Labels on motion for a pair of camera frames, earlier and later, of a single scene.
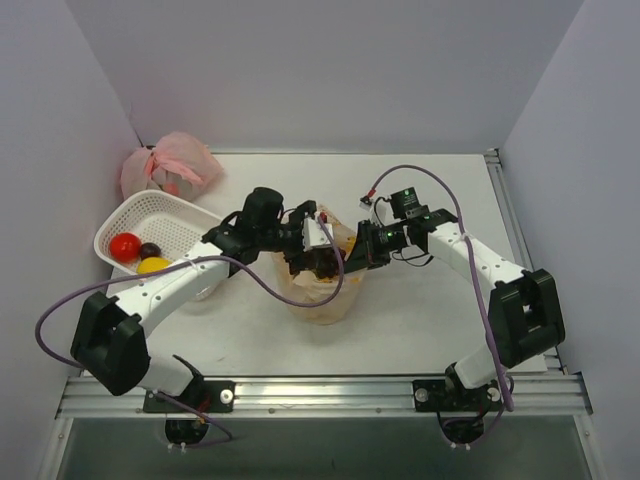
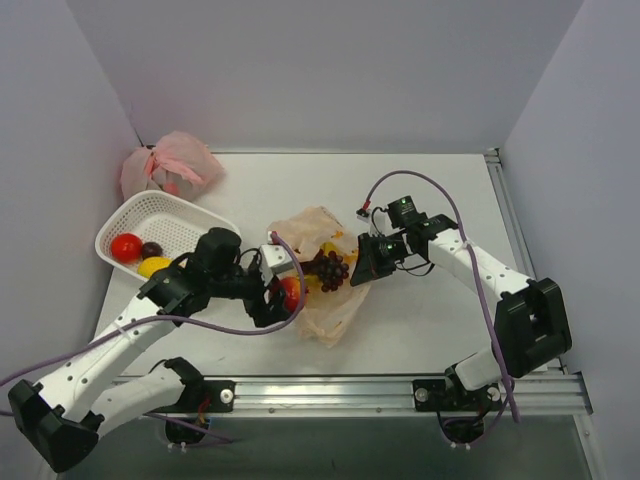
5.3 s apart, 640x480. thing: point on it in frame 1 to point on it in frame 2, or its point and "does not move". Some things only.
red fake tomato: x=125 y=247 does not move
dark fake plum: x=149 y=250 does not move
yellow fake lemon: x=150 y=264 does not move
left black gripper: x=298 y=245 to x=267 y=308
